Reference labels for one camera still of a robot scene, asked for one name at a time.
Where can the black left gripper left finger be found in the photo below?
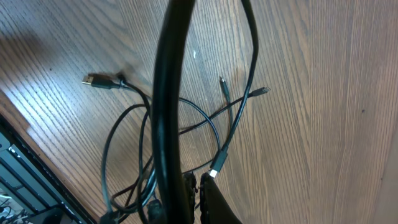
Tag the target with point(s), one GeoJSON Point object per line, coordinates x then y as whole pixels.
{"type": "Point", "coordinates": [191, 188]}

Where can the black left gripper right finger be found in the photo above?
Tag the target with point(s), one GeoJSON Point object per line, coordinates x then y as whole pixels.
{"type": "Point", "coordinates": [213, 206]}

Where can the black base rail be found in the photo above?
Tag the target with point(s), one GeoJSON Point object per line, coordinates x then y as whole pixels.
{"type": "Point", "coordinates": [33, 186]}

